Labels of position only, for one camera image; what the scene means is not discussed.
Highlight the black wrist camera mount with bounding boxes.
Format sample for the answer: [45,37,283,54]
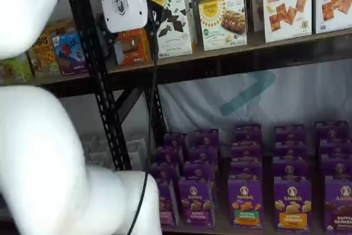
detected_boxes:
[147,5,166,41]

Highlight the purple Annie's box brown bunnies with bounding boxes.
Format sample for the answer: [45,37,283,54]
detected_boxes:
[323,176,352,235]

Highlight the white cracker box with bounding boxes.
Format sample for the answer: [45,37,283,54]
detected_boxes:
[249,0,315,44]
[312,0,352,35]

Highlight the white pantry box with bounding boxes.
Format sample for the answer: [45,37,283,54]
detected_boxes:
[123,136,147,170]

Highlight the white backdrop cloth teal logo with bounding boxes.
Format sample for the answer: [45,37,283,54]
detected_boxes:
[157,59,352,161]

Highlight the yellow green snack box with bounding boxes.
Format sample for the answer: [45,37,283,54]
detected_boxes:
[26,23,73,79]

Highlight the blue ZBar box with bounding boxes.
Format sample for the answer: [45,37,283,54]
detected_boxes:
[52,28,90,76]

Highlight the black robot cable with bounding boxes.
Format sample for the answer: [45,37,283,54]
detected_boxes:
[131,9,161,234]

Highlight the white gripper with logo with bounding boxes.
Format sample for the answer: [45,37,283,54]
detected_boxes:
[98,0,149,34]

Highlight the purple Annie's snack box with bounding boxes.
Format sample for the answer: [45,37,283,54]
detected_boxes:
[272,156,309,183]
[163,132,188,150]
[156,145,184,165]
[274,124,306,144]
[314,120,350,141]
[230,142,262,163]
[182,161,217,183]
[318,138,352,156]
[320,153,352,178]
[234,124,262,145]
[274,141,307,159]
[150,162,181,184]
[188,146,219,165]
[230,160,263,181]
[186,128,219,149]

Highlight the orange snack box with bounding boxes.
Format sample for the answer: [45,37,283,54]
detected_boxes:
[113,29,151,67]

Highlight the purple Annie's box pink patch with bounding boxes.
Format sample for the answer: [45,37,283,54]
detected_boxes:
[158,179,180,226]

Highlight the purple Annie's box orange patch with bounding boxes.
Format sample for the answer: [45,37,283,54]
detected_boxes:
[273,181,313,232]

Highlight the purple Annie's box green patch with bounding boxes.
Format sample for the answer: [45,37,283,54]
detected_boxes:
[227,178,265,230]

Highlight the Simple Mills yellow bar box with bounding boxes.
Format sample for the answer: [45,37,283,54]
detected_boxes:
[198,0,249,52]

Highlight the black metal shelving rack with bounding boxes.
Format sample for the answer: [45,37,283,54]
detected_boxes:
[142,33,352,235]
[38,0,156,171]

